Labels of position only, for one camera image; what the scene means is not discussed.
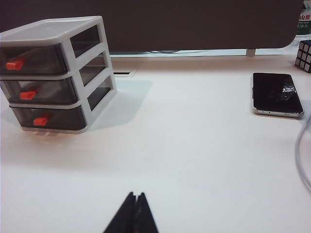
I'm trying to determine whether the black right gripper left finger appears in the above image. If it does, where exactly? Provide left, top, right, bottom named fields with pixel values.
left=103, top=191, right=137, bottom=233

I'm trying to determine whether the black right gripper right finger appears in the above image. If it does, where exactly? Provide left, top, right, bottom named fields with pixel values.
left=136, top=192, right=159, bottom=233

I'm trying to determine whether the smoky drawer with red handle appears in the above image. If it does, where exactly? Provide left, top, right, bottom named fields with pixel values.
left=0, top=52, right=109, bottom=105
left=0, top=24, right=104, bottom=75
left=9, top=75, right=115, bottom=131

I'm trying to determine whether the black smartphone with silver rim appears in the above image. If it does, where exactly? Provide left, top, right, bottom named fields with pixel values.
left=252, top=72, right=305, bottom=119

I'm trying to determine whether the dark desk partition panel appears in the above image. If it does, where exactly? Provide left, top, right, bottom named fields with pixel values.
left=0, top=0, right=305, bottom=57

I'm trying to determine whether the black rubik's cube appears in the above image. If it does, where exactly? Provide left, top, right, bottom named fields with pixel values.
left=294, top=38, right=311, bottom=73

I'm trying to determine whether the clear plastic water bottle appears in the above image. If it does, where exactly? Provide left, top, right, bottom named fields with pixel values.
left=293, top=0, right=311, bottom=47

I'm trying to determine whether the white desk cable grommet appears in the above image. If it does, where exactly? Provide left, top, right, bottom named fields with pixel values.
left=113, top=70, right=136, bottom=78

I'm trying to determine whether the white cable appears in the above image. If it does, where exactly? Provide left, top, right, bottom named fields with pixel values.
left=295, top=118, right=311, bottom=192

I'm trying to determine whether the white three-drawer cabinet frame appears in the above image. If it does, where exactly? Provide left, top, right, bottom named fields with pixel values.
left=0, top=16, right=117, bottom=134

